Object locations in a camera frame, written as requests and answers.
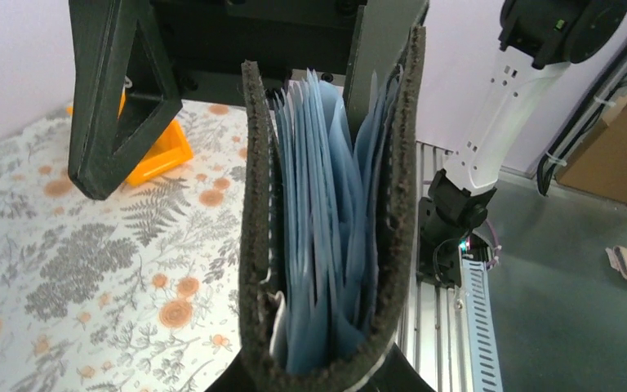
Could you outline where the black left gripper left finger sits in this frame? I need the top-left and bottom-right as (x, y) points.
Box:
(206, 352), (255, 392)

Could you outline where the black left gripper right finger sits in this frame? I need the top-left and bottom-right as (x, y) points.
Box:
(367, 344), (434, 392)

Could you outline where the orange plastic bin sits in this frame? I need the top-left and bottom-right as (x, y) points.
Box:
(66, 87), (193, 200)

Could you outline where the cardboard box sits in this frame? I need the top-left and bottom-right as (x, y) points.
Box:
(556, 94), (627, 204)

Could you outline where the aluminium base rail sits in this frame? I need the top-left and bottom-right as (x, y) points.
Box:
(397, 140), (504, 392)

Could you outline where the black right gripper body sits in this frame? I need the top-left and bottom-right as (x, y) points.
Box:
(150, 0), (367, 105)

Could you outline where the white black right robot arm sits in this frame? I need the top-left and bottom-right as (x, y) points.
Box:
(68, 1), (627, 287)

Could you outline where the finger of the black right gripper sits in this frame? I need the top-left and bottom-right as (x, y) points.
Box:
(343, 0), (429, 140)
(68, 1), (182, 200)

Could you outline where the floral table cover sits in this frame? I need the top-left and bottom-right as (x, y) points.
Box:
(0, 102), (247, 391)

